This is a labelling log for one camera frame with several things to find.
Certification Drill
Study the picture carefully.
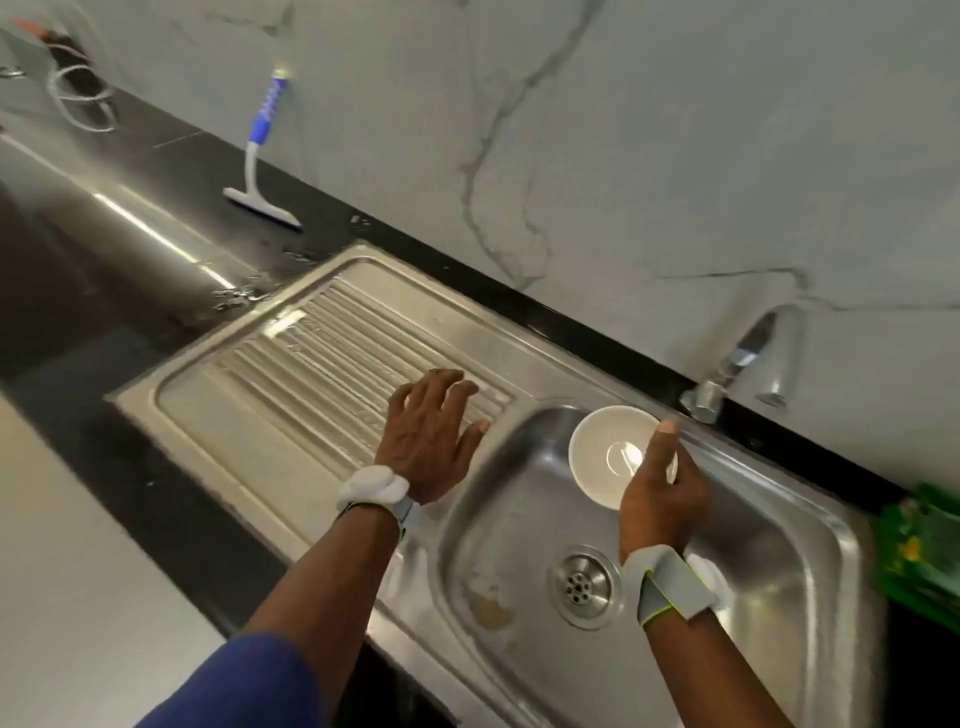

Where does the person's right hand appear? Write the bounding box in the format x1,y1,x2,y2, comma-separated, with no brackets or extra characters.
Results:
619,420,714,564

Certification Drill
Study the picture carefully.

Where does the person's left hand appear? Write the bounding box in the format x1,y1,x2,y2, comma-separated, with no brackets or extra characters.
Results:
375,367,492,504

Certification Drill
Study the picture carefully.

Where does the white bowl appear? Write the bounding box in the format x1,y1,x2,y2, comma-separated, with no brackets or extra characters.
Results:
568,405,680,510

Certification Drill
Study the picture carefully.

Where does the stainless steel sink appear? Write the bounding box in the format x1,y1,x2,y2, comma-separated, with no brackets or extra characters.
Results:
108,243,887,728

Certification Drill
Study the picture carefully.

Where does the chrome faucet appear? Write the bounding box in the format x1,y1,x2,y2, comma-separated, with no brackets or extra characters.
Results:
679,304,812,425

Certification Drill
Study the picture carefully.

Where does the blue white squeegee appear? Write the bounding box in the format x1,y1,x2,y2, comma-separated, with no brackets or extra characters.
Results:
223,67,303,231

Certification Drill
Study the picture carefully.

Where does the person's right forearm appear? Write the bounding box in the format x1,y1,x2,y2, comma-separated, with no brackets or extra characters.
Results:
645,607,797,728

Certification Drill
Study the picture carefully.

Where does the person's left forearm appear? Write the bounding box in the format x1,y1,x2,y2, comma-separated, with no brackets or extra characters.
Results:
240,510,399,684

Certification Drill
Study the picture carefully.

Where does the white left wrist tracker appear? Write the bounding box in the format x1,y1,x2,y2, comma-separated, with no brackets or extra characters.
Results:
336,465,419,534

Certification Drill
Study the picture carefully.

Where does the metal drain strainer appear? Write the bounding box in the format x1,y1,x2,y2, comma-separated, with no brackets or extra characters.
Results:
549,547,620,629

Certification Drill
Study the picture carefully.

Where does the green soap tray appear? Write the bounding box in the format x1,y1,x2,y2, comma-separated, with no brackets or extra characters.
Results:
877,483,960,632

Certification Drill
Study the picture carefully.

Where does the white cable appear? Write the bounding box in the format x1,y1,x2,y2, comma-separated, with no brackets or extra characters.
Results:
45,37,119,134

